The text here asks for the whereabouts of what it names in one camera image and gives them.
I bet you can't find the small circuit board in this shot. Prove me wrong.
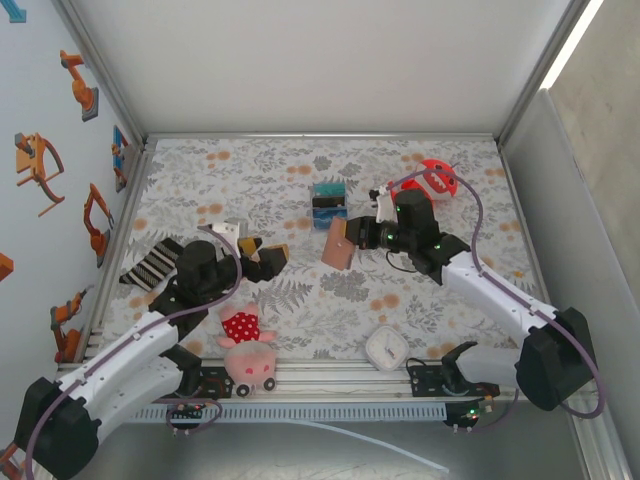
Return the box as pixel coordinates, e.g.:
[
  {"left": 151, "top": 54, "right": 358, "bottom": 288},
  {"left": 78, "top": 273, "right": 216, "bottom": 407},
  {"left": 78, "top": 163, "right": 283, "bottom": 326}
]
[
  {"left": 167, "top": 402, "right": 207, "bottom": 437},
  {"left": 443, "top": 398, "right": 496, "bottom": 435}
]

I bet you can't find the wide aluminium frame rail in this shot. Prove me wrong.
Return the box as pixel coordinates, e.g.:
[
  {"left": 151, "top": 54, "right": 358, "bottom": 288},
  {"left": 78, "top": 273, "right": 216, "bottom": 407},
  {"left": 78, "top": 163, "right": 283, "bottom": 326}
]
[{"left": 57, "top": 357, "right": 524, "bottom": 404}]

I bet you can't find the aluminium frame post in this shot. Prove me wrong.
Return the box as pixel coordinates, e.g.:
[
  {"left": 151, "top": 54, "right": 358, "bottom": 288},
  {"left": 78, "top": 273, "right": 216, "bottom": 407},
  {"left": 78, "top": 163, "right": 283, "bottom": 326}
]
[
  {"left": 497, "top": 0, "right": 599, "bottom": 149},
  {"left": 52, "top": 0, "right": 149, "bottom": 146}
]

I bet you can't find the blue orange machine wall sticker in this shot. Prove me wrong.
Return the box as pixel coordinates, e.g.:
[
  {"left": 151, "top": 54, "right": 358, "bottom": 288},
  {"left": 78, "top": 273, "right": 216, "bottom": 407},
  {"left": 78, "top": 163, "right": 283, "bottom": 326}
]
[{"left": 110, "top": 125, "right": 131, "bottom": 194}]

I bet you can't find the blue credit card stack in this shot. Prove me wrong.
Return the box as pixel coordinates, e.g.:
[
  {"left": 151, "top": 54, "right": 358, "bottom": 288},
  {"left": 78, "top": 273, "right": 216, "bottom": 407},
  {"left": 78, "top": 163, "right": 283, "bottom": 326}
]
[{"left": 313, "top": 206, "right": 349, "bottom": 230}]

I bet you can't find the white square clock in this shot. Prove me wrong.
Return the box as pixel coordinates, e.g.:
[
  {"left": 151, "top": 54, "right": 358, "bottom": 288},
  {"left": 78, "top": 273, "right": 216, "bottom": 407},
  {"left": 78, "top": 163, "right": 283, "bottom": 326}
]
[{"left": 364, "top": 324, "right": 408, "bottom": 373}]

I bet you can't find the white slotted cable duct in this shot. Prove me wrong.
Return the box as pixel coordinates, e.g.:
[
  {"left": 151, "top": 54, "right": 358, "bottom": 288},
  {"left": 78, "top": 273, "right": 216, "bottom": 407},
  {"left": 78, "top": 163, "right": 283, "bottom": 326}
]
[{"left": 132, "top": 402, "right": 449, "bottom": 425}]

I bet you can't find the orange claw wall sticker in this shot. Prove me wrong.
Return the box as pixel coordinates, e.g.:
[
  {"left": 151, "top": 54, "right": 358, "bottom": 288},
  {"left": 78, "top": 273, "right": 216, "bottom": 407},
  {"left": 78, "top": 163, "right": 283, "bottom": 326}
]
[{"left": 13, "top": 132, "right": 66, "bottom": 218}]

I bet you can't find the pink leather card holder wallet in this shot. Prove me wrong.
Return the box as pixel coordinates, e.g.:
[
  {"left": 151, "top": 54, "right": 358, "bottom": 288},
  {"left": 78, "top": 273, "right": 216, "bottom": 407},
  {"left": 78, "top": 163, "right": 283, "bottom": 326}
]
[{"left": 321, "top": 215, "right": 359, "bottom": 271}]

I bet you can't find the black white striped sock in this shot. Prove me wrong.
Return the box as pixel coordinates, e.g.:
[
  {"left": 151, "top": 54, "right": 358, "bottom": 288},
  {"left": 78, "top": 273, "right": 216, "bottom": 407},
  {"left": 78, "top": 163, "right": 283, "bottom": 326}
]
[{"left": 118, "top": 237, "right": 188, "bottom": 291}]

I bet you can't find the red shark plush toy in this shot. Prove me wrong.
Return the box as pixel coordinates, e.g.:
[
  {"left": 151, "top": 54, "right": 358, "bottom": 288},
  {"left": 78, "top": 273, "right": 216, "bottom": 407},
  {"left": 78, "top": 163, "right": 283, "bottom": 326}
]
[{"left": 387, "top": 158, "right": 459, "bottom": 202}]

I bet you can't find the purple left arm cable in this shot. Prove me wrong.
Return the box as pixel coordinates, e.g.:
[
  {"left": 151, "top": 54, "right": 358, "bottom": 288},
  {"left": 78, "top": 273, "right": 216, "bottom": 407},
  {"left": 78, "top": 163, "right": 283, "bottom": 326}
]
[{"left": 23, "top": 224, "right": 245, "bottom": 480}]

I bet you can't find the white plastic tube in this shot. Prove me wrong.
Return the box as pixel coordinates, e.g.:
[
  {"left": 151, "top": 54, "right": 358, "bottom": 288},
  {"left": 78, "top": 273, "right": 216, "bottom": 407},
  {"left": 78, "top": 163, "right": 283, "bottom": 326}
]
[{"left": 277, "top": 418, "right": 451, "bottom": 474}]

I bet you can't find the clear acrylic card stand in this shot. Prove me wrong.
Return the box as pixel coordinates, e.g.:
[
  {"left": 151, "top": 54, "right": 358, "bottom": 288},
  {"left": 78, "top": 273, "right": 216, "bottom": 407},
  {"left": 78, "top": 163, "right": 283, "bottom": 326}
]
[{"left": 309, "top": 180, "right": 350, "bottom": 231}]

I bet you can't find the pink pig plush toy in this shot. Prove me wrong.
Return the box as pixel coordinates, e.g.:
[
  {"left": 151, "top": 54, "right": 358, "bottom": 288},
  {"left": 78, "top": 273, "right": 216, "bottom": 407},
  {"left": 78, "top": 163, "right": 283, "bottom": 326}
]
[{"left": 215, "top": 302, "right": 279, "bottom": 399}]

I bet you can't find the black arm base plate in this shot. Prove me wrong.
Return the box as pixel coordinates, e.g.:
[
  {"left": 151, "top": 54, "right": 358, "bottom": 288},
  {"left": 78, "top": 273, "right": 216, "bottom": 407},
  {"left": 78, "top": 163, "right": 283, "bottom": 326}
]
[
  {"left": 198, "top": 366, "right": 237, "bottom": 400},
  {"left": 405, "top": 357, "right": 501, "bottom": 400}
]

